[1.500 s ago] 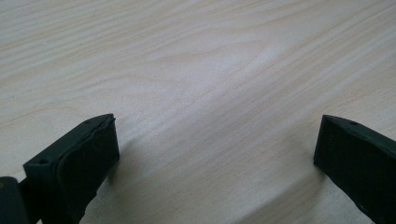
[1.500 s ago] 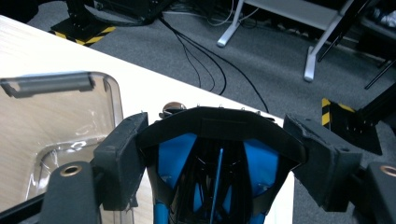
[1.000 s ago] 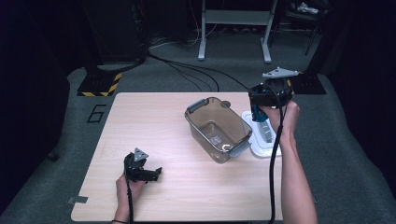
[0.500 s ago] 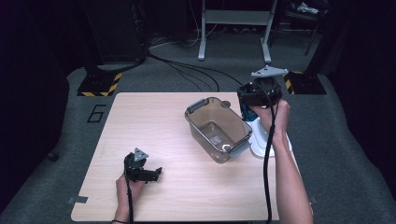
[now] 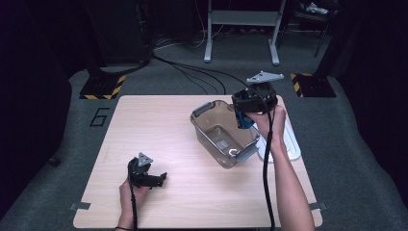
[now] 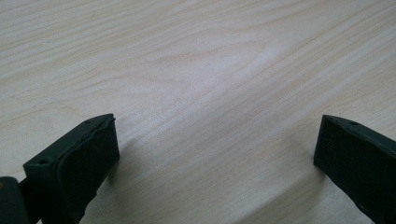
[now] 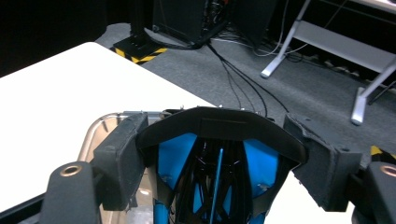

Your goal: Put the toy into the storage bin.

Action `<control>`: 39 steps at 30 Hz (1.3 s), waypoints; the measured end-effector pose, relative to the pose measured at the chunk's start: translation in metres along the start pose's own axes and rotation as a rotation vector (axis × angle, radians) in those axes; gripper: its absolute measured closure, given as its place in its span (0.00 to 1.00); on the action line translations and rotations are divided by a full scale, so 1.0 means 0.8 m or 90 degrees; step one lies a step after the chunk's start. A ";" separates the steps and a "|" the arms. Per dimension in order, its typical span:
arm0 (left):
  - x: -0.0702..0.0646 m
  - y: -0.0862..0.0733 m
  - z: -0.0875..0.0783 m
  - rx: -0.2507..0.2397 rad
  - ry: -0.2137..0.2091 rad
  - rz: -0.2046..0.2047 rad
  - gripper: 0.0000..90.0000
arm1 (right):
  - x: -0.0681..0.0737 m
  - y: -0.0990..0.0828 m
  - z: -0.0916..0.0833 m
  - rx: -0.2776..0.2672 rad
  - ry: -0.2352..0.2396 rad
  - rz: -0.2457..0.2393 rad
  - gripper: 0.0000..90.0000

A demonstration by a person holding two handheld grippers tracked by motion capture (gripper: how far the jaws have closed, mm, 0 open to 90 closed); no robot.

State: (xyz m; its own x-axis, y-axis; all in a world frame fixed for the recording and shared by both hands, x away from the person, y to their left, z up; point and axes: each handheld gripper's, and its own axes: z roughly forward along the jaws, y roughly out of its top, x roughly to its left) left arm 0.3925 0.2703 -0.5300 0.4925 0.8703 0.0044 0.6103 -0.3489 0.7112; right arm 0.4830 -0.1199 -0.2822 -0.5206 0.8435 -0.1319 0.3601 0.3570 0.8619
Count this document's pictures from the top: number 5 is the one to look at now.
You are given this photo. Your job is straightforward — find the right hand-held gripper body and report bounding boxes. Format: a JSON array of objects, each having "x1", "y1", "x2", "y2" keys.
[{"x1": 245, "y1": 70, "x2": 285, "y2": 114}]

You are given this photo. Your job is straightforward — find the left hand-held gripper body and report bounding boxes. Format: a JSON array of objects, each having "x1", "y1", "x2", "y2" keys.
[{"x1": 127, "y1": 152, "x2": 154, "y2": 189}]

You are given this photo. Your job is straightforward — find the blue toy car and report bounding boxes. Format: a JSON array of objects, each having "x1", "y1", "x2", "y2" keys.
[{"x1": 235, "y1": 89, "x2": 256, "y2": 130}]

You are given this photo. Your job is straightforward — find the white storage box with lid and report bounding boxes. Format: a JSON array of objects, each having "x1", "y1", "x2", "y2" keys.
[
  {"x1": 252, "y1": 116, "x2": 302, "y2": 164},
  {"x1": 190, "y1": 99, "x2": 261, "y2": 169}
]

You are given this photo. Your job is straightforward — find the person's left hand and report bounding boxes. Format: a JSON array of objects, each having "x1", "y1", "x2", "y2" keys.
[{"x1": 118, "y1": 180, "x2": 151, "y2": 223}]

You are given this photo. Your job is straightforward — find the person's right hand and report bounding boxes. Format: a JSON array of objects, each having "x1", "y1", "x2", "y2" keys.
[{"x1": 248, "y1": 105, "x2": 287, "y2": 152}]

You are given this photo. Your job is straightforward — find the grey tape piece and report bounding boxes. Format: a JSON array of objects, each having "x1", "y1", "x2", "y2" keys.
[
  {"x1": 69, "y1": 201, "x2": 92, "y2": 212},
  {"x1": 309, "y1": 201, "x2": 328, "y2": 212}
]

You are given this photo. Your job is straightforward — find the white metal stand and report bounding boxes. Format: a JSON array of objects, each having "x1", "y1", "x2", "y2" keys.
[{"x1": 203, "y1": 0, "x2": 287, "y2": 66}]

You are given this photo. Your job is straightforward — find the dark chair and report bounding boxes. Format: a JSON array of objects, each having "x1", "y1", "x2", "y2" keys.
[{"x1": 278, "y1": 0, "x2": 336, "y2": 59}]

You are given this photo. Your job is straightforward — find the white cloth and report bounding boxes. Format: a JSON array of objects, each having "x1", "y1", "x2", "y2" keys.
[{"x1": 304, "y1": 2, "x2": 330, "y2": 15}]

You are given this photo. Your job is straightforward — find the black cabinet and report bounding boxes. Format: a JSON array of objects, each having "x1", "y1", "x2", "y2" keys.
[{"x1": 84, "y1": 0, "x2": 152, "y2": 66}]

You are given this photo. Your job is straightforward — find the black floor cable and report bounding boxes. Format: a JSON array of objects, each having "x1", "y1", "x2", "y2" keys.
[
  {"x1": 152, "y1": 54, "x2": 249, "y2": 88},
  {"x1": 166, "y1": 61, "x2": 227, "y2": 96}
]

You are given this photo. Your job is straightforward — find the left hand-held gripper black cable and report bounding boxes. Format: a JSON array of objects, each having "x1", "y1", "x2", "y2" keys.
[{"x1": 128, "y1": 177, "x2": 140, "y2": 231}]

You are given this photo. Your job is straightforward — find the hand-held gripper black cable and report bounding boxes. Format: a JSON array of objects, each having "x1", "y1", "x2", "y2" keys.
[
  {"x1": 128, "y1": 177, "x2": 140, "y2": 231},
  {"x1": 253, "y1": 86, "x2": 277, "y2": 231}
]

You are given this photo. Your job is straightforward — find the black yellow striped base plate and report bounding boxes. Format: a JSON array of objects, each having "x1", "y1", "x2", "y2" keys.
[
  {"x1": 290, "y1": 72, "x2": 337, "y2": 98},
  {"x1": 79, "y1": 74, "x2": 127, "y2": 100}
]

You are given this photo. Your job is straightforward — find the right hand-held gripper black cable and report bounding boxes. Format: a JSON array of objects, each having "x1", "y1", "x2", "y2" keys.
[{"x1": 253, "y1": 86, "x2": 277, "y2": 231}]

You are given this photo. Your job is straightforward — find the white floor cables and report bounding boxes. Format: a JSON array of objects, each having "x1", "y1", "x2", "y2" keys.
[{"x1": 153, "y1": 18, "x2": 225, "y2": 52}]

